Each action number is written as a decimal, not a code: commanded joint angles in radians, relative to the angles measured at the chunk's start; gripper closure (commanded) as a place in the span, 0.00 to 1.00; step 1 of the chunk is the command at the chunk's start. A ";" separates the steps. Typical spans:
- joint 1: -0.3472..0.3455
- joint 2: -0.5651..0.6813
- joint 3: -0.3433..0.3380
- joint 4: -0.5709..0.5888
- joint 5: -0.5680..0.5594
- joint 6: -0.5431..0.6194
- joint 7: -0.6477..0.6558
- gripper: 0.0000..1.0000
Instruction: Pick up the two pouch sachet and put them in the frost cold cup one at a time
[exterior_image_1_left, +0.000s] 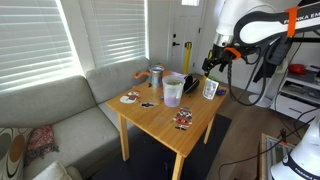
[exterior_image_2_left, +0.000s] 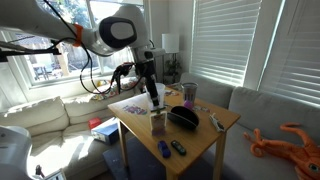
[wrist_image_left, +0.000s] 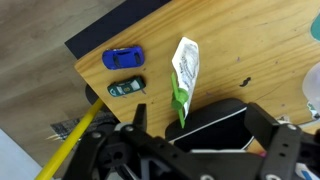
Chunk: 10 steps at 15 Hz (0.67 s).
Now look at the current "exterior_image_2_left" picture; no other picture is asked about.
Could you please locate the colourful sticker sheet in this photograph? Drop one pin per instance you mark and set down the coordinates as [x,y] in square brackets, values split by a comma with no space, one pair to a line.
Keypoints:
[135,110]

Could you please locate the small purple ball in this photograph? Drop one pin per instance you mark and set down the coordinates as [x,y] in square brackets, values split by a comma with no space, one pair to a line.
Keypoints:
[188,105]

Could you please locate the red box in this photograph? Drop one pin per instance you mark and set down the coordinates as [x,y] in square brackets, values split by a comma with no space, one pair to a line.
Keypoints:
[94,123]

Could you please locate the narrow white window blind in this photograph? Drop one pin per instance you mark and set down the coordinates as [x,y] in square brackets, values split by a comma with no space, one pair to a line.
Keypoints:
[223,40]

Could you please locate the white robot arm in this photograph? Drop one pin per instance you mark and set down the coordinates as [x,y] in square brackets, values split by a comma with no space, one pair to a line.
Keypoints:
[50,23]

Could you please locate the colourful patterned pillow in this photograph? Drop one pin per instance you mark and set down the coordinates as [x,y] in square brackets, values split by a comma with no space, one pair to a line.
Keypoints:
[103,93]

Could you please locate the black glasses case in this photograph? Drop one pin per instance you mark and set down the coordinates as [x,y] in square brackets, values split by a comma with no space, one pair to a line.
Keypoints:
[183,116]

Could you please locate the wooden table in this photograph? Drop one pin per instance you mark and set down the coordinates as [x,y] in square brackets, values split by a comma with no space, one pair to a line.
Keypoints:
[200,133]

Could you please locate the grey sofa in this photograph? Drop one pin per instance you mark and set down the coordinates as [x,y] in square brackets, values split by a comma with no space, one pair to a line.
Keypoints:
[266,110]

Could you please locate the wide white window blind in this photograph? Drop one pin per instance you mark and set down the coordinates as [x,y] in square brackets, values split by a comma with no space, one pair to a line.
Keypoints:
[296,50]

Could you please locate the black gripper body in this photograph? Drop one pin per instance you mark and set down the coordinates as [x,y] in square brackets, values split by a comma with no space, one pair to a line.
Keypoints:
[148,75]

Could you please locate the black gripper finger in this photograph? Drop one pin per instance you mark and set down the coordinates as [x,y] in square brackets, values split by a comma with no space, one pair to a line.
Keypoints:
[158,96]
[153,97]

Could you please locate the white labelled device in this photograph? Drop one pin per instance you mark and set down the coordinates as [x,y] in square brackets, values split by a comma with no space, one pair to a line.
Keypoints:
[55,176]

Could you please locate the small printed card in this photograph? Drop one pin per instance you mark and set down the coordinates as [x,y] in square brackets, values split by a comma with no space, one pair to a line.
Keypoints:
[201,108]

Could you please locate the frosted plastic cup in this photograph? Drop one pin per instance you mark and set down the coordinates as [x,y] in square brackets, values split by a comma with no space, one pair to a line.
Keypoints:
[162,96]

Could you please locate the black stand bar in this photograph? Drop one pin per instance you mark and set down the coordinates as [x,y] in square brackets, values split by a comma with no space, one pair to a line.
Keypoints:
[26,52]

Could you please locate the orange octopus plush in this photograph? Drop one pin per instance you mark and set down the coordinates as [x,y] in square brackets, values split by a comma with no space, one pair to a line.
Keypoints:
[293,153]

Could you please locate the white sofa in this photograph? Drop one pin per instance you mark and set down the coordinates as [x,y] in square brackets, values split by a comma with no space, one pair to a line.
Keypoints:
[40,113]

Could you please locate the dark outdoor chair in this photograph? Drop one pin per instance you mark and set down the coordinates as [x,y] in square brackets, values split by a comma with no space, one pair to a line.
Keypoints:
[40,71]

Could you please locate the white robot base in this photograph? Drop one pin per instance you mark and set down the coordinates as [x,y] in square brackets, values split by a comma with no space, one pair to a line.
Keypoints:
[13,153]

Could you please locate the white shade floor lamp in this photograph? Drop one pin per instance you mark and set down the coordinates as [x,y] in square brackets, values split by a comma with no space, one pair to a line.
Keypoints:
[171,43]

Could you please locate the small white toy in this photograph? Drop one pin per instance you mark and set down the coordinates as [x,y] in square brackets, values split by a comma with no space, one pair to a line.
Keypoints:
[216,124]

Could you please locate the dark green toy car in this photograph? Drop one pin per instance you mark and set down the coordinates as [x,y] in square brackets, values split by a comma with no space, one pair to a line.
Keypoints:
[178,148]

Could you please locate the blue toy car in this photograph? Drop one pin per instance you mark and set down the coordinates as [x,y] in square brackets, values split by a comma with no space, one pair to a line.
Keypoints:
[164,149]

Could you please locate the green house plant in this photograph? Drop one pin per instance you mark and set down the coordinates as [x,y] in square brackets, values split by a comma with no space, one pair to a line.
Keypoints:
[173,68]

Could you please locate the colourful printed cards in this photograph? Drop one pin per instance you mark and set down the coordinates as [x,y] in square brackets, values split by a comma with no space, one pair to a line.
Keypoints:
[171,93]

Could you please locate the blue box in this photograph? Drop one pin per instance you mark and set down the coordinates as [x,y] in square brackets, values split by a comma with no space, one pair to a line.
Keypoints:
[106,131]

